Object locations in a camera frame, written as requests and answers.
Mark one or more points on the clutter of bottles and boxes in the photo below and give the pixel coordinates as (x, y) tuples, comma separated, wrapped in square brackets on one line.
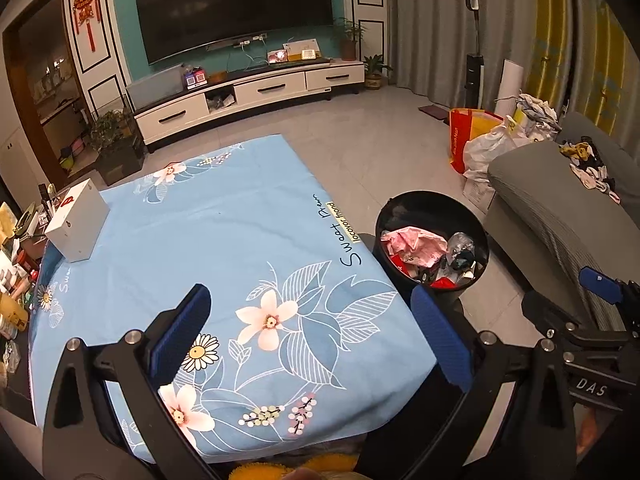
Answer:
[(20, 280)]

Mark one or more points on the white desk calendar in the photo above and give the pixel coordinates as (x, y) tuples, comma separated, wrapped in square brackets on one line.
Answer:
[(302, 50)]

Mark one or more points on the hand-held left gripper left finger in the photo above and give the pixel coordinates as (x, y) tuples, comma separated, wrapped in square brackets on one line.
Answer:
[(180, 335)]

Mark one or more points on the yellow paper bag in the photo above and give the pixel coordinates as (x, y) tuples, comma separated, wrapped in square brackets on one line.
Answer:
[(7, 222)]

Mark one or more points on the yellow patterned curtain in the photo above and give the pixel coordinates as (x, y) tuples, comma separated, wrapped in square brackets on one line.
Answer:
[(555, 25)]

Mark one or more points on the pink tissue pack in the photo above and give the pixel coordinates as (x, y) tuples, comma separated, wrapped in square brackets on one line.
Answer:
[(415, 245)]

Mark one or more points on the pile of small garments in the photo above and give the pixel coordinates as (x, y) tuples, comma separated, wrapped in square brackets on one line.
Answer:
[(587, 165)]

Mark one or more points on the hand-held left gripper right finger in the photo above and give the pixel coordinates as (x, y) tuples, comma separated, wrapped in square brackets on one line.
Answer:
[(442, 342)]

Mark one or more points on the white power strip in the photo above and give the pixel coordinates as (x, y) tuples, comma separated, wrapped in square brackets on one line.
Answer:
[(250, 39)]

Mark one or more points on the yellow fluffy garment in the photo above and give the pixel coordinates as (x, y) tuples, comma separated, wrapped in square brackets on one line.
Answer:
[(280, 467)]

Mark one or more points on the white television cabinet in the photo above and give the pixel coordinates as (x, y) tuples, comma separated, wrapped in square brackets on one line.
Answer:
[(260, 92)]

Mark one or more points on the white paper roll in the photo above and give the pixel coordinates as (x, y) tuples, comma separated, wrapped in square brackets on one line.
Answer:
[(509, 85)]

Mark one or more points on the black bucket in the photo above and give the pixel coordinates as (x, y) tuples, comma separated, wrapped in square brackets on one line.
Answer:
[(390, 215)]

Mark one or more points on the white cardboard box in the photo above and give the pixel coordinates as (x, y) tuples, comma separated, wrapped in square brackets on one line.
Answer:
[(477, 195)]

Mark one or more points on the tall potted plant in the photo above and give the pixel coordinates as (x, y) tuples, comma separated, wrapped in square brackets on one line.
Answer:
[(348, 40)]

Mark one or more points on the black television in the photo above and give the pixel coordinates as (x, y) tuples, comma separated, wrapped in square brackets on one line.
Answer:
[(230, 10)]

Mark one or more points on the small potted plant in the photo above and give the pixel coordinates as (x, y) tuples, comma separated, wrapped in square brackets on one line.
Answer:
[(375, 72)]

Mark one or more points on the white plastic bag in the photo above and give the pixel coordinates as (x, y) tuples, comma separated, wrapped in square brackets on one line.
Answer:
[(487, 152)]

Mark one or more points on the red knot wall ornament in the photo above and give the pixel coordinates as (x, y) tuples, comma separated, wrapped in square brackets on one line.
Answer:
[(87, 5)]

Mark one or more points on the wooden door frame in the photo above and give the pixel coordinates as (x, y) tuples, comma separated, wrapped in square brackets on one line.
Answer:
[(15, 85)]

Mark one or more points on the red yellow shopping bag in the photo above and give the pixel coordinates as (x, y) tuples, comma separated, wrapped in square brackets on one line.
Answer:
[(462, 135)]

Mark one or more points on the dark plastic bag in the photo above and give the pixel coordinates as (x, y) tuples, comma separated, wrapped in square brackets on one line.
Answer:
[(460, 252)]

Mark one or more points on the red card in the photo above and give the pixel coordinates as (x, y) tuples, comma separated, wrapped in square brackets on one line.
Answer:
[(278, 57)]

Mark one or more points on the grey translucent tank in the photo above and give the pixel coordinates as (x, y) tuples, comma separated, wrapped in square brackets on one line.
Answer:
[(155, 87)]

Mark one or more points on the blue floral tablecloth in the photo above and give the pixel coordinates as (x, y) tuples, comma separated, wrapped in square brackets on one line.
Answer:
[(200, 240)]

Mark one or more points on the grey curtain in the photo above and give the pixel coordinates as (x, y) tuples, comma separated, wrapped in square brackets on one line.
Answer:
[(435, 25)]

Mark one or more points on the upright vacuum cleaner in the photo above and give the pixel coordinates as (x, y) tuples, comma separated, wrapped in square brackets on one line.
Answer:
[(475, 70)]

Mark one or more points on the brown floor mat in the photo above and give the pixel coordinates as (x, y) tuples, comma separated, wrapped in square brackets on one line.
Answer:
[(434, 112)]

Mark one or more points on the person's right hand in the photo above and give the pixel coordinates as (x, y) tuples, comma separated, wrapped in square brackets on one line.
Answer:
[(597, 432)]

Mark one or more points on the grey white cloth pile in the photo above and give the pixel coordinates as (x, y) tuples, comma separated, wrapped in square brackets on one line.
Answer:
[(537, 112)]

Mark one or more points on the grey sofa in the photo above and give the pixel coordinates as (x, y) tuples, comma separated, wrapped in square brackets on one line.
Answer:
[(540, 210)]

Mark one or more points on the red cigarette box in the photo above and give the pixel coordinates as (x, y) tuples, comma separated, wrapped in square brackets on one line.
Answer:
[(442, 283)]

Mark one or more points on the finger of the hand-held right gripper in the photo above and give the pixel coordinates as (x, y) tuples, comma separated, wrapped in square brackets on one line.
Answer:
[(597, 282), (555, 327)]

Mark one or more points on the leafy plants on stand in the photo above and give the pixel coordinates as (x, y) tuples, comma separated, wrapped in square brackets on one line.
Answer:
[(115, 140)]

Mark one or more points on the small red blue frame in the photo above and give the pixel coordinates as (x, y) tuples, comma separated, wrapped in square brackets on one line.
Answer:
[(196, 80)]

